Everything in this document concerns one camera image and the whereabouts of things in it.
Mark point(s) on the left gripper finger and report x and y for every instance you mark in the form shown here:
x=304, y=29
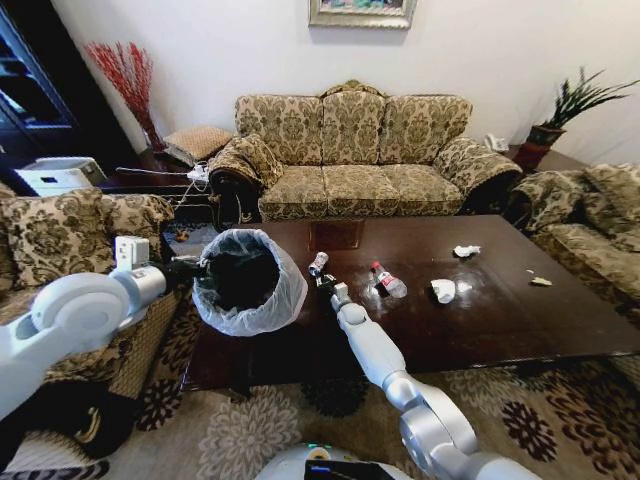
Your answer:
x=201, y=261

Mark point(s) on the black bin with white liner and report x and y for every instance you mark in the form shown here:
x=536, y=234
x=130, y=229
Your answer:
x=250, y=280

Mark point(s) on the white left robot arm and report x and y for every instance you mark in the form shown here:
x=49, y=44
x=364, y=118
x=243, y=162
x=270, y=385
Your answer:
x=75, y=315

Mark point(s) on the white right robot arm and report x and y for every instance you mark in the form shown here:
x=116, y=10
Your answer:
x=380, y=360

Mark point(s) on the crushed drink can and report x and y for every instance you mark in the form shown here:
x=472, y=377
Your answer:
x=317, y=262

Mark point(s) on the clear plastic bottle red label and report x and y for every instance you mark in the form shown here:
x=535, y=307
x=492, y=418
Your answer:
x=390, y=282

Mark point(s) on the white power strip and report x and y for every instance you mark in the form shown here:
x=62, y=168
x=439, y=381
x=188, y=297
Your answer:
x=198, y=173

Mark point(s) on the patterned three-seat sofa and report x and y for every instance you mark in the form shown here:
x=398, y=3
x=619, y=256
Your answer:
x=350, y=170

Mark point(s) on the patterned armchair with wicker side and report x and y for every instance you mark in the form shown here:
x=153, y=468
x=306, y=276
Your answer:
x=75, y=240

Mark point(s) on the white crumpled tissue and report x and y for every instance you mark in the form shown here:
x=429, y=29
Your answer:
x=444, y=291

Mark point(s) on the patterned sofa pillow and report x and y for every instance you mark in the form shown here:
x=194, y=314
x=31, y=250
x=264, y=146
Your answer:
x=260, y=160

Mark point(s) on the woven beige cushion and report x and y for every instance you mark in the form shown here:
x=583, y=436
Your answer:
x=197, y=142

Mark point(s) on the large patterned armchair pillow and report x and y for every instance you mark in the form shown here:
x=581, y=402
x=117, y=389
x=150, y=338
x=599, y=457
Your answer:
x=55, y=235

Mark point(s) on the crumpled white paper ball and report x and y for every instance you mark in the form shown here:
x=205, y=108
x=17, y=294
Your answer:
x=466, y=251

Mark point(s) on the white box appliance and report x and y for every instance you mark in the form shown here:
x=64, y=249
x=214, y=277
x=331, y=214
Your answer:
x=60, y=175

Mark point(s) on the floral patterned rug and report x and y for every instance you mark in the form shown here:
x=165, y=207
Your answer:
x=250, y=425

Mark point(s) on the red branch decoration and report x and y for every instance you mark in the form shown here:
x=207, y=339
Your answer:
x=135, y=90

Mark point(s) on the small beige paper scrap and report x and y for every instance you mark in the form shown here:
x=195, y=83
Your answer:
x=541, y=282

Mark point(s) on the white telephone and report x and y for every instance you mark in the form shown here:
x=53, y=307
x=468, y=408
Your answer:
x=495, y=142

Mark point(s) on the dark wooden cabinet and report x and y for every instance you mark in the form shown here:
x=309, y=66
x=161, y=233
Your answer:
x=60, y=90

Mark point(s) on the dark wooden side table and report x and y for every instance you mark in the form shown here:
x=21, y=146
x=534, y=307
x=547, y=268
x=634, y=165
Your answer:
x=550, y=157

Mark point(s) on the silver framed picture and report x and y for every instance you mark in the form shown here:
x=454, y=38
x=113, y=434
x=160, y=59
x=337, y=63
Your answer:
x=362, y=12

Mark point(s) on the green potted plant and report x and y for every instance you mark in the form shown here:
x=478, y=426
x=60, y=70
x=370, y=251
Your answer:
x=570, y=110

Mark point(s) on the patterned square pillow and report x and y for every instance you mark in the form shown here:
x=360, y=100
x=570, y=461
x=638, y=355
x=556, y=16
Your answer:
x=615, y=195

